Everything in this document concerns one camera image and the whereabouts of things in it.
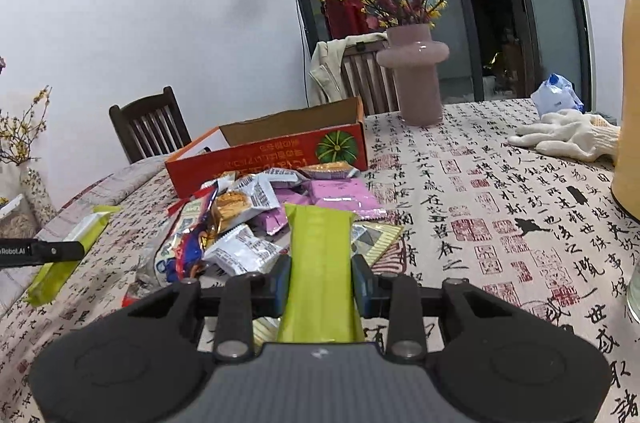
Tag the long green snack packet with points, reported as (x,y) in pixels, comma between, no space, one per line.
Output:
(320,263)

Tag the pink snack packet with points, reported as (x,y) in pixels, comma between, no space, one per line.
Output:
(272,219)
(345,198)

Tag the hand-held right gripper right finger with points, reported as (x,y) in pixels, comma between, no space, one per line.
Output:
(362,288)

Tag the thin yellow flower branches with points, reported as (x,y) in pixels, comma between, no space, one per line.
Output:
(15,130)

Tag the calligraphy printed tablecloth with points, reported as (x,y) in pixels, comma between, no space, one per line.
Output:
(500,213)

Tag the pink glass vase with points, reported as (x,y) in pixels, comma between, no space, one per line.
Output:
(415,78)

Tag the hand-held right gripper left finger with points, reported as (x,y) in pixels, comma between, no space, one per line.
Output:
(280,288)

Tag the green white snack packet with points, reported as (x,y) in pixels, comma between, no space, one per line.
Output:
(90,223)

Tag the white knit glove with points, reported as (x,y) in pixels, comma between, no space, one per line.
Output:
(570,138)

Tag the dark wooden chair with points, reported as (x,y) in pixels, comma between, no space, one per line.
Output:
(150,123)

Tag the beige jacket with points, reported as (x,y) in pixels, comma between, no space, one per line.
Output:
(325,68)

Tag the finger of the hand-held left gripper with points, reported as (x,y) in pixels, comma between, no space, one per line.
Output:
(57,251)

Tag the red blue hanging garment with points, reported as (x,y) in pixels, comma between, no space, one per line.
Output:
(345,18)

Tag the brown slatted wooden chair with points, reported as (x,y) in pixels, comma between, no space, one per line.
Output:
(367,78)

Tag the floral patterned vase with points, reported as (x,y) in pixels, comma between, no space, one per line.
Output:
(37,198)

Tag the blue white plastic packet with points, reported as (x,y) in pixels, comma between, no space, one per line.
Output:
(555,95)

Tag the orange cardboard box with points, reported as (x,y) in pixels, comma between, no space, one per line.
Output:
(260,153)

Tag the heap of assorted snack packets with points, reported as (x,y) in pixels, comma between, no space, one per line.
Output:
(245,248)

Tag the clear glass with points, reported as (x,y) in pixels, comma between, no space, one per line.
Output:
(634,288)

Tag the yellow thermos jug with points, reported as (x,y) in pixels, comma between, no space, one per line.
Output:
(630,103)

